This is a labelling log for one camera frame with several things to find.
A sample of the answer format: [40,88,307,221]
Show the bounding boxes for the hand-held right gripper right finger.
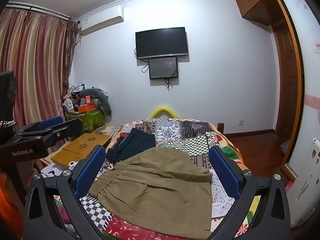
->
[209,145,292,240]

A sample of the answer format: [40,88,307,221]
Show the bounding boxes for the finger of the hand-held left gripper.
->
[15,116,64,137]
[37,118,83,150]

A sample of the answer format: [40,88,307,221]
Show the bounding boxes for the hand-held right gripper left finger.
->
[22,145,110,240]

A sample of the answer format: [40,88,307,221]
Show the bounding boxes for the khaki pants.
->
[88,147,213,239]

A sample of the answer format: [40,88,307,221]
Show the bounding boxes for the dark navy pants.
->
[105,127,156,162]

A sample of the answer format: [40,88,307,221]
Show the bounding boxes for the wooden lap desk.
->
[51,133,112,167]

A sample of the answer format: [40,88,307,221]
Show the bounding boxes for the green bag with clutter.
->
[65,109,105,132]

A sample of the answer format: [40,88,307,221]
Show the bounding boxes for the orange box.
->
[77,104,97,114]

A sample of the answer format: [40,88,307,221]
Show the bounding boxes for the patchwork printed blanket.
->
[41,117,250,240]

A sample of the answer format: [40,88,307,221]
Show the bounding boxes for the grey plush pillow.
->
[79,88,112,115]

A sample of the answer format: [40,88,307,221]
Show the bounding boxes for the orange cloth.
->
[0,172,25,232]

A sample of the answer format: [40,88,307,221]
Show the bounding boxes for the striped pink curtain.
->
[0,7,78,140]

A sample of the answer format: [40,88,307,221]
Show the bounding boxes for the white appliance with stickers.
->
[289,137,320,228]

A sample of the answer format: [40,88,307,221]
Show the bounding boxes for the wooden door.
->
[272,20,304,137]

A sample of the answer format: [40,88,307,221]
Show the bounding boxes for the white air conditioner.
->
[79,5,124,36]

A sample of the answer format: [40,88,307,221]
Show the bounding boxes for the white sliding wardrobe door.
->
[279,0,320,180]

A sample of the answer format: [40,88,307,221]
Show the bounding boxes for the wooden overhead cabinet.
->
[235,0,288,27]

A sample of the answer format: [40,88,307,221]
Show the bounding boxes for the yellow foam ring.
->
[151,106,177,118]

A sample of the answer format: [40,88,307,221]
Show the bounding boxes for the black monitor cable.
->
[165,77,176,91]

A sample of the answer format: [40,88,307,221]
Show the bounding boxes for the small wall monitor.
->
[148,57,178,80]

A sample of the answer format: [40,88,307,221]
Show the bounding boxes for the black wall television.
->
[135,27,189,60]

